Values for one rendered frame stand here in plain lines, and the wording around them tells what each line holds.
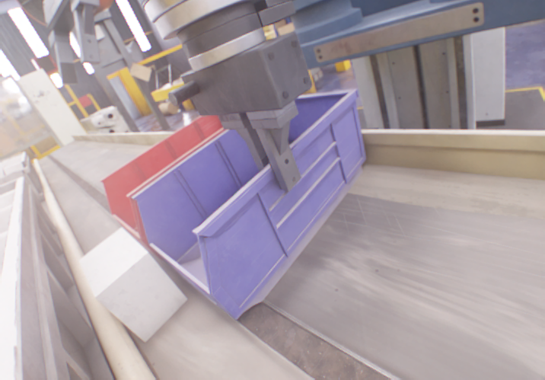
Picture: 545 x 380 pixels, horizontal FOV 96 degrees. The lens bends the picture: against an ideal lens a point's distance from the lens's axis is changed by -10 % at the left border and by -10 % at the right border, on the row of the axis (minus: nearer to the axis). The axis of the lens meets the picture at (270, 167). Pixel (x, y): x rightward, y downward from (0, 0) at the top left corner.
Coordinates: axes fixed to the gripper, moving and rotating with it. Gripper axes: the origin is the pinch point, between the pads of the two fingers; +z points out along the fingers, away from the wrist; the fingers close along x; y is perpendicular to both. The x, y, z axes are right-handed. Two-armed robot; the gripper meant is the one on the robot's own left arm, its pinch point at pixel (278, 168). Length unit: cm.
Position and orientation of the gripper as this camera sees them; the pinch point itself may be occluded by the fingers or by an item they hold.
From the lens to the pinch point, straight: 31.5
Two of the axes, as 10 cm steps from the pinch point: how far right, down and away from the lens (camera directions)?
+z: 3.6, 8.2, 4.5
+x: 6.9, 0.9, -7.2
